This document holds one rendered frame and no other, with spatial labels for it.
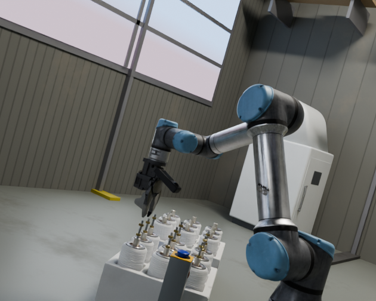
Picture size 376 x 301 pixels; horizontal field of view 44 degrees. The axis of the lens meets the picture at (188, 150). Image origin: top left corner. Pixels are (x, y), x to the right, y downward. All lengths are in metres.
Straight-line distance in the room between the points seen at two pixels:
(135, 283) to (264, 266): 0.64
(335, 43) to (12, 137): 3.26
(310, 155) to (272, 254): 2.93
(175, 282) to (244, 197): 2.82
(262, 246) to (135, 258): 0.66
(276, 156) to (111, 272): 0.77
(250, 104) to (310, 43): 3.88
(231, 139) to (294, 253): 0.51
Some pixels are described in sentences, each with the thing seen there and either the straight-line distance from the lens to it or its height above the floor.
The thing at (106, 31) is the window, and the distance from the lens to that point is 3.73.
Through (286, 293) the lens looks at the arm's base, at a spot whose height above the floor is 0.36.
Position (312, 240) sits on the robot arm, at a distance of 1.30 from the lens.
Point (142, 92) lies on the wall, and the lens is 4.12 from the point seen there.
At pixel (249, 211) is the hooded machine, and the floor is 0.16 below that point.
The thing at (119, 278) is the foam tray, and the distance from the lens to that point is 1.73.
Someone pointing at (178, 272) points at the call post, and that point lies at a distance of 1.54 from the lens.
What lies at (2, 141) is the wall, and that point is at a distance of 3.37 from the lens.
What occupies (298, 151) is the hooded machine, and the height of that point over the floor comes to 0.80.
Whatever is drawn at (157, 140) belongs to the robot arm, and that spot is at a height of 0.65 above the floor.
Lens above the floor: 0.72
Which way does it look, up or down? 2 degrees down
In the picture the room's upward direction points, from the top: 16 degrees clockwise
